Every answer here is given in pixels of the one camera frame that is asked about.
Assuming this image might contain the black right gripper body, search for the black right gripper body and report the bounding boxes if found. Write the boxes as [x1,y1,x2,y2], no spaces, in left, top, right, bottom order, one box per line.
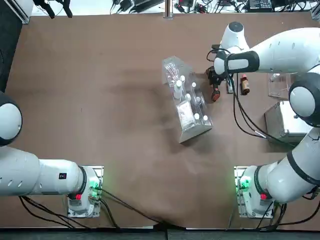
[208,65,228,87]

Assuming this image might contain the orange black barcode scanner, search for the orange black barcode scanner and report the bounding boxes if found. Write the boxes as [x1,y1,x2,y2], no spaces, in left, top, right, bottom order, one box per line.
[206,68,222,102]

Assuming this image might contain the brown medicine bottle orange cap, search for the brown medicine bottle orange cap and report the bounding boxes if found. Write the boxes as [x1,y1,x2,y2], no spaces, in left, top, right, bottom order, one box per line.
[240,74,251,96]

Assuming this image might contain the tall white-capped clear bottle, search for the tall white-capped clear bottle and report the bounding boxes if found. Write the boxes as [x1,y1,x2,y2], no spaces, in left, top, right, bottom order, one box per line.
[173,80,183,100]

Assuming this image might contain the pink printed clear packet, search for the pink printed clear packet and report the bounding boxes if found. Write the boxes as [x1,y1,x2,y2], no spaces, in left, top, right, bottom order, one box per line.
[164,62,180,82]

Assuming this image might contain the white flat packet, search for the white flat packet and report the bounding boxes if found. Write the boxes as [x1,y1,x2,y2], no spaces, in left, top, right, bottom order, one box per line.
[176,101,196,130]

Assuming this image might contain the clear acrylic shelf with packets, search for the clear acrylic shelf with packets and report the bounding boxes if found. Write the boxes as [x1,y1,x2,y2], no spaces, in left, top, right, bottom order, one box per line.
[161,56,214,145]

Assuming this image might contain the clear acrylic bottle shelf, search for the clear acrylic bottle shelf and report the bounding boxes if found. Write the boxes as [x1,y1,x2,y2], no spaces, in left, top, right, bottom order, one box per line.
[268,72,292,98]

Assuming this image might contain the aluminium carrying case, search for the aluminium carrying case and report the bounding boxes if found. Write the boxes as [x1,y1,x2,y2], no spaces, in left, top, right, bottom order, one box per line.
[264,101,316,144]

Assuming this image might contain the red black plug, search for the red black plug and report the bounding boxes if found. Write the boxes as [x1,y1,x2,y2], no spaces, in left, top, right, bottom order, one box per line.
[174,0,195,12]

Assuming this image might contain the black electronic device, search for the black electronic device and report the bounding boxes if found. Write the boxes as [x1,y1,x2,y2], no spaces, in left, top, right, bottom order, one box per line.
[247,0,273,10]

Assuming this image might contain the black power strip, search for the black power strip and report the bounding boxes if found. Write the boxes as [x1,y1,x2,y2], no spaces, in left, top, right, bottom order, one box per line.
[133,0,163,7]

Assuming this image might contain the black stand legs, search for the black stand legs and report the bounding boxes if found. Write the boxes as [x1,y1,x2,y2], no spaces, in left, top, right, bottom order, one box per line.
[33,0,74,20]

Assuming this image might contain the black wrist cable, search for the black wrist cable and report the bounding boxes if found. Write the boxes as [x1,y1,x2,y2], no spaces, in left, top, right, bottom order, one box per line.
[226,51,303,147]
[206,48,298,145]

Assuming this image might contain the silver metal post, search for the silver metal post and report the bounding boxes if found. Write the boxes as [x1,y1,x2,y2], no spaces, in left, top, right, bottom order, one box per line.
[163,0,175,20]

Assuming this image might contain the black base cable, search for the black base cable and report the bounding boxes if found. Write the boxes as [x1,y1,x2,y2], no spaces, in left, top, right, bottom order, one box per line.
[98,187,187,230]
[254,196,320,230]
[18,196,77,229]

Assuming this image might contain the aluminium frame profile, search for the aluminium frame profile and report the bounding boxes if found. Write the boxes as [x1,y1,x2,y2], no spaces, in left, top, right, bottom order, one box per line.
[13,0,33,25]

